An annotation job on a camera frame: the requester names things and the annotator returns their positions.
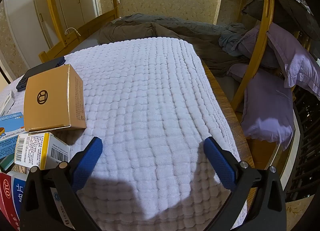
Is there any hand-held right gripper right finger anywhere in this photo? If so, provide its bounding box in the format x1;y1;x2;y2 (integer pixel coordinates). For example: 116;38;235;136
203;136;287;231

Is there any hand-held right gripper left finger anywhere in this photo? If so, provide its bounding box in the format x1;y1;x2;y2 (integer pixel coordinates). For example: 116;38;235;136
19;136;103;231

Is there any white yellow medicine box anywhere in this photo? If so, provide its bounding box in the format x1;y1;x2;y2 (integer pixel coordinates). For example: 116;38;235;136
14;132;72;171

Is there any wooden table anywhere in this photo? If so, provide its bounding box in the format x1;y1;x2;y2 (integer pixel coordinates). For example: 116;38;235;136
200;58;260;211

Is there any gold cardboard box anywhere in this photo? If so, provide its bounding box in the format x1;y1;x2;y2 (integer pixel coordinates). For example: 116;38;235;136
24;64;87;132

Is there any teal box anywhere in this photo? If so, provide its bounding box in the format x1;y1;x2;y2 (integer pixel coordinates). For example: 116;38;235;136
0;157;15;171

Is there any blue medicine box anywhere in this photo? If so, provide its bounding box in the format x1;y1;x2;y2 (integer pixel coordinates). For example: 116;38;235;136
0;112;25;159

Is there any red white medicine box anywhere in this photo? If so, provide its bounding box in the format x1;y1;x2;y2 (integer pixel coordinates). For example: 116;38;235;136
0;170;77;231

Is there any dark wooden railing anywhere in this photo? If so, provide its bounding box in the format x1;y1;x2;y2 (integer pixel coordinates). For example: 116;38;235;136
285;86;320;201

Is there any white waffle mat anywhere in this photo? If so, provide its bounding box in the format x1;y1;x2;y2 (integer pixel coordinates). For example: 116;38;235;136
0;37;248;231

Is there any small white box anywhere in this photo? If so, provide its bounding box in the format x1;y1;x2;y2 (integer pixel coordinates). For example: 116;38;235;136
0;90;15;115

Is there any dark blue phone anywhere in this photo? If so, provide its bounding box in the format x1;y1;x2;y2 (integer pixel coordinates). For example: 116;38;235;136
16;56;66;92

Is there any dark purple pillow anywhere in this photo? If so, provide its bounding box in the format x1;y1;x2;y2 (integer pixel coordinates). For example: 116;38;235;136
235;27;280;69

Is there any blue grey cloth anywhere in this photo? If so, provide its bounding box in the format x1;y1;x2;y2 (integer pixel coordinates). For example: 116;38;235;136
219;24;253;55

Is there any grey brown blanket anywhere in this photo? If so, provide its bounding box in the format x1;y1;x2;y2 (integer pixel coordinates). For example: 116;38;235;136
97;14;250;76

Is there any white wardrobe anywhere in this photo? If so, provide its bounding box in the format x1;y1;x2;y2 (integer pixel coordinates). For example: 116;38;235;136
2;0;100;71

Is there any grey pillow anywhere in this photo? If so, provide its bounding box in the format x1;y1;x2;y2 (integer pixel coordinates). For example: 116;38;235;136
241;0;315;38

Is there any wooden bunk bed frame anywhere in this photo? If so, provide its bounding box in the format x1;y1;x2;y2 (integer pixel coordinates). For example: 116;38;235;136
39;0;313;114

